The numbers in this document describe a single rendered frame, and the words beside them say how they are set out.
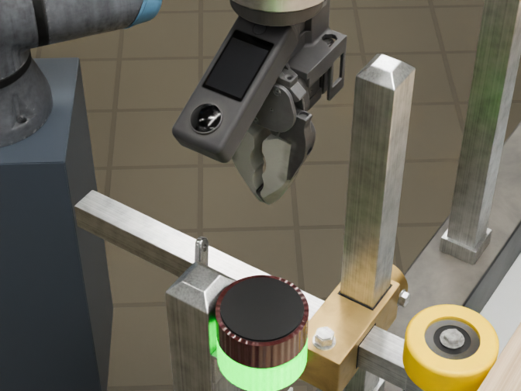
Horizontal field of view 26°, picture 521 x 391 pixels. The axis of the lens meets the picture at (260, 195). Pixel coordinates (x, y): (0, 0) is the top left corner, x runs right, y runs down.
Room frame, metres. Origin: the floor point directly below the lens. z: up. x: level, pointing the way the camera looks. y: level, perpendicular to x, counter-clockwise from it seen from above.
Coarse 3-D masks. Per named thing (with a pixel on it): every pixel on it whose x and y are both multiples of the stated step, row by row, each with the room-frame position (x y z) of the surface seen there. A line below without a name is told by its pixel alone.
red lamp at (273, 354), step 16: (304, 304) 0.48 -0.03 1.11; (304, 320) 0.47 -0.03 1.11; (224, 336) 0.46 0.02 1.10; (288, 336) 0.45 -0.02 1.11; (304, 336) 0.46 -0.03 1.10; (224, 352) 0.46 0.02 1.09; (240, 352) 0.45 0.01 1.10; (256, 352) 0.45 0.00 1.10; (272, 352) 0.45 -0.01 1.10; (288, 352) 0.45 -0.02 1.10
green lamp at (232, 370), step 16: (304, 352) 0.46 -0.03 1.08; (224, 368) 0.46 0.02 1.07; (240, 368) 0.45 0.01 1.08; (272, 368) 0.45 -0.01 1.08; (288, 368) 0.45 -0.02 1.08; (304, 368) 0.46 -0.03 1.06; (240, 384) 0.45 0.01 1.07; (256, 384) 0.45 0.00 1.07; (272, 384) 0.45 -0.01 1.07; (288, 384) 0.45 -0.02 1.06
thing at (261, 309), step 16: (240, 288) 0.49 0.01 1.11; (256, 288) 0.49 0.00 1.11; (272, 288) 0.49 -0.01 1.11; (288, 288) 0.49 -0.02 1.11; (224, 304) 0.48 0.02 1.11; (240, 304) 0.48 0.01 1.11; (256, 304) 0.48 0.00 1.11; (272, 304) 0.48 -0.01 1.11; (288, 304) 0.48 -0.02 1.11; (224, 320) 0.46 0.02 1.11; (240, 320) 0.46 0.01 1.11; (256, 320) 0.46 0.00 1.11; (272, 320) 0.46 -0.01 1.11; (288, 320) 0.46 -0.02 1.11; (240, 336) 0.45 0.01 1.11; (256, 336) 0.45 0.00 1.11; (272, 336) 0.45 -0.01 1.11; (256, 368) 0.45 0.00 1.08
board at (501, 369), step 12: (516, 336) 0.63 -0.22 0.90; (504, 348) 0.61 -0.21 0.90; (516, 348) 0.61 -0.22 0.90; (504, 360) 0.60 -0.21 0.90; (516, 360) 0.60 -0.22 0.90; (492, 372) 0.59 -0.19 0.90; (504, 372) 0.59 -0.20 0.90; (516, 372) 0.59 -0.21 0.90; (492, 384) 0.57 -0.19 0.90; (504, 384) 0.57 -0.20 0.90; (516, 384) 0.57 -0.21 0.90
